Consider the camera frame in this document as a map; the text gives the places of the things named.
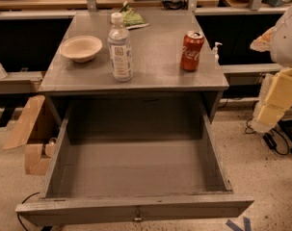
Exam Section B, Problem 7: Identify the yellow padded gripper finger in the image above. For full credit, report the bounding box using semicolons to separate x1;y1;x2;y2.
252;102;284;133
262;67;292;111

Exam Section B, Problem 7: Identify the metal drawer knob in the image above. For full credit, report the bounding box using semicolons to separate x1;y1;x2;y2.
133;212;144;223

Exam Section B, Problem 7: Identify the clear plastic water bottle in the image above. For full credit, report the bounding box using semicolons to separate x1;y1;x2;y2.
108;13;132;82

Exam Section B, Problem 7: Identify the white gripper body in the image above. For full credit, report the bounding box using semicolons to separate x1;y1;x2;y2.
260;73;274;95

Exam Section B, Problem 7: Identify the black floor cable with adapter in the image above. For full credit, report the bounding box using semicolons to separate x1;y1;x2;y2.
244;117;291;157

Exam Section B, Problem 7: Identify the cardboard box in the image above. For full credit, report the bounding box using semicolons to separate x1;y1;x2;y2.
3;95;58;176

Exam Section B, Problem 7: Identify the white pump dispenser bottle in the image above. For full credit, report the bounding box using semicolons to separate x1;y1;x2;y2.
212;42;223;63

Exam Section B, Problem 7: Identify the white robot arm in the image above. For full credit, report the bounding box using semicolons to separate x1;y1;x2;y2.
251;5;292;133

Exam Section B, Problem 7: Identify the red Coca-Cola can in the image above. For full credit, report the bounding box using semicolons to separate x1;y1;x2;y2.
180;31;205;71

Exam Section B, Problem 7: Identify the beige paper bowl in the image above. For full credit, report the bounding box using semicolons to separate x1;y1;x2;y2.
60;36;102;63

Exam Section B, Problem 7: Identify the open grey top drawer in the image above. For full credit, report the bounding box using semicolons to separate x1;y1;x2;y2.
16;95;253;226

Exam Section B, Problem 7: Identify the green chip bag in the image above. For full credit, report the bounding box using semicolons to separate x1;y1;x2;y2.
119;1;148;30

